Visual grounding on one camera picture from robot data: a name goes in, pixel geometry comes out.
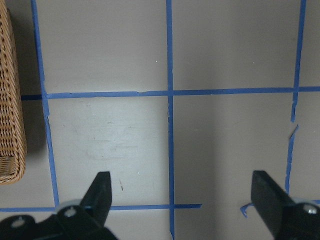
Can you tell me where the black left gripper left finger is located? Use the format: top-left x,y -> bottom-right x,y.
56,171 -> 112,240

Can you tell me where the brown wicker basket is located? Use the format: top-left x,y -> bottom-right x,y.
0,0 -> 27,185

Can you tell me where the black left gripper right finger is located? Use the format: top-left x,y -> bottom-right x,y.
250,170 -> 320,240

